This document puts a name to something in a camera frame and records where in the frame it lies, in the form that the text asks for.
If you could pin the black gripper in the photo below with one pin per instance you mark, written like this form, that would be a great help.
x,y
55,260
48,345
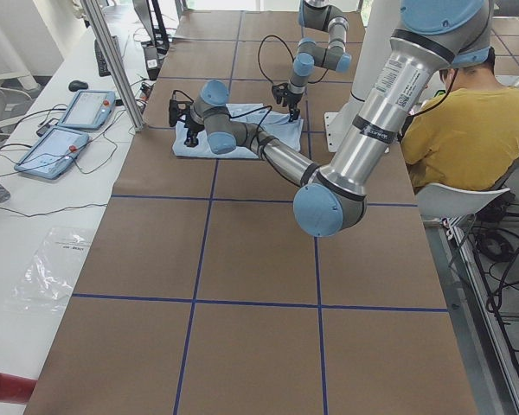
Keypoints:
x,y
292,98
191,128

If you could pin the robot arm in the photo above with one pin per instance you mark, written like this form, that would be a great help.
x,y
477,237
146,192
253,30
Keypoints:
x,y
322,17
429,36

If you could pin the blue teach pendant far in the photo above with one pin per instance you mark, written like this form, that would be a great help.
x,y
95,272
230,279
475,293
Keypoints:
x,y
88,110

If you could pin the blue teach pendant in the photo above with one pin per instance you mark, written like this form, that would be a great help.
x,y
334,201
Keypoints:
x,y
53,154
88,110

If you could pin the black keyboard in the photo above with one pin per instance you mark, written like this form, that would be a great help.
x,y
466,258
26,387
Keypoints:
x,y
102,65

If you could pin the black computer mouse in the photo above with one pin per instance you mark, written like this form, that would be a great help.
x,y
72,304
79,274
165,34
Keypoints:
x,y
76,85

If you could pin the blue teach pendant near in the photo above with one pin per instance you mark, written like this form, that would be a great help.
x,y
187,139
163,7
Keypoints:
x,y
53,154

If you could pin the white chair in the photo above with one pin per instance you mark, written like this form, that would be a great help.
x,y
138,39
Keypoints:
x,y
437,202

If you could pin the person in yellow shirt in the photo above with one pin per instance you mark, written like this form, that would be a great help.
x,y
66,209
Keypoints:
x,y
469,139

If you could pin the clear plastic bag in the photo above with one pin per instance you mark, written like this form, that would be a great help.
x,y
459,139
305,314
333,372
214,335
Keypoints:
x,y
48,283

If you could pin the red cylinder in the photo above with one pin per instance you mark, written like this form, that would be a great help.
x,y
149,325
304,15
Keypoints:
x,y
15,389

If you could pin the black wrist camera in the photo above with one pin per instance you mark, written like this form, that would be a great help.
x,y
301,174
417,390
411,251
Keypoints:
x,y
178,108
279,93

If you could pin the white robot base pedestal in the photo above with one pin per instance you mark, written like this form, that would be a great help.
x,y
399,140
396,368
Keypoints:
x,y
384,17

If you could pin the aluminium frame post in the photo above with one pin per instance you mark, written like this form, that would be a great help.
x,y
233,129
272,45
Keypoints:
x,y
114,61

